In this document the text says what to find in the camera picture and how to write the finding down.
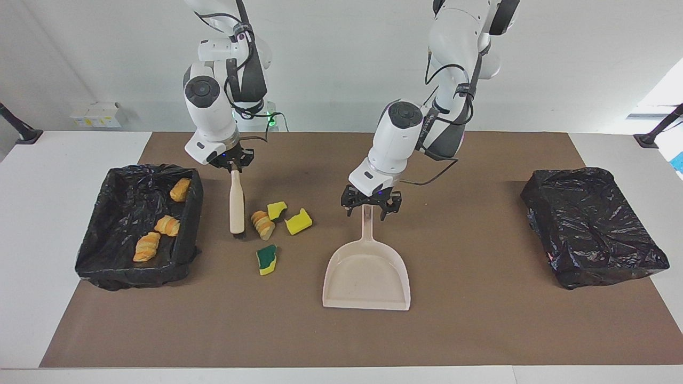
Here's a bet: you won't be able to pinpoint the beige brush with black bristles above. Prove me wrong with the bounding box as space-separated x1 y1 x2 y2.
229 168 246 235

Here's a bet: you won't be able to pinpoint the notched yellow sponge piece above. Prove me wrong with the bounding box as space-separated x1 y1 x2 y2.
284 208 313 236

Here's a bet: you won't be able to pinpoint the cut orange striped croissant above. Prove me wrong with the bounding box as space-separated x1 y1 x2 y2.
250 210 276 241

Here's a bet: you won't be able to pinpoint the beige plastic dustpan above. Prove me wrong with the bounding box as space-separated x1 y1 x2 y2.
322 204 411 311

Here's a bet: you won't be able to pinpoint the small striped croissant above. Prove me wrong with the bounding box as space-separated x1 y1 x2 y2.
154 215 180 237

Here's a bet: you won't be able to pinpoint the green and yellow sponge piece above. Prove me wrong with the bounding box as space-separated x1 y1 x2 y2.
256 244 278 276

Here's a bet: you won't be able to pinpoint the long pale croissant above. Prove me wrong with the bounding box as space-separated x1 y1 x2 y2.
133 232 161 262

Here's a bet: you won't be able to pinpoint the open bin with black bag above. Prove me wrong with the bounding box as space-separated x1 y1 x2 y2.
75 163 204 292

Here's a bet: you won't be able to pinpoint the bin covered by black bag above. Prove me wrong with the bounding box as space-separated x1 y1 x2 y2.
520 167 671 291

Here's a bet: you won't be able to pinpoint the brown table mat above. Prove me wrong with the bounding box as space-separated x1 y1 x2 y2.
39 132 683 369

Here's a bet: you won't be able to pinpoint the black stand with clamp base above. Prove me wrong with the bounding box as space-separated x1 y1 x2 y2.
633 103 683 149
0 102 43 145

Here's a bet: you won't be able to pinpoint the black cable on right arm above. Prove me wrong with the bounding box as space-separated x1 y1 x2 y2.
195 0 270 145

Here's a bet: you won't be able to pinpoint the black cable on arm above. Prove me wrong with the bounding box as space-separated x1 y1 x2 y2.
399 48 475 187
195 0 270 145

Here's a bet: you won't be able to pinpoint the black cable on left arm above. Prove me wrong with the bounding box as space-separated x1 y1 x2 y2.
399 48 475 187

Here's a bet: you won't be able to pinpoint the white wall socket boxes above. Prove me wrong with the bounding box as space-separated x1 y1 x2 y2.
70 101 123 129

